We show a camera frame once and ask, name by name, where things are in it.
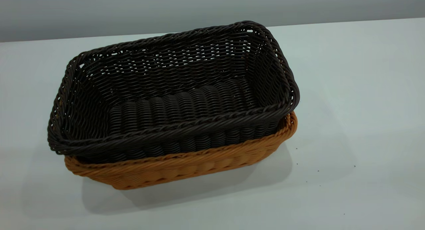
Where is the dark brown woven wicker basket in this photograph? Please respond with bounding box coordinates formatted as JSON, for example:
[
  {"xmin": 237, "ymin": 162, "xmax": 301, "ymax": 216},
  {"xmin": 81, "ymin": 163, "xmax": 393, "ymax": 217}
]
[{"xmin": 47, "ymin": 20, "xmax": 301, "ymax": 164}]

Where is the orange woven wicker basket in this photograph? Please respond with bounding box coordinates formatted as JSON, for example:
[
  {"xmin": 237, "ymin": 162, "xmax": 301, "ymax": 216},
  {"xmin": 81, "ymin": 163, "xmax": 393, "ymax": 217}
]
[{"xmin": 64, "ymin": 111, "xmax": 298, "ymax": 191}]

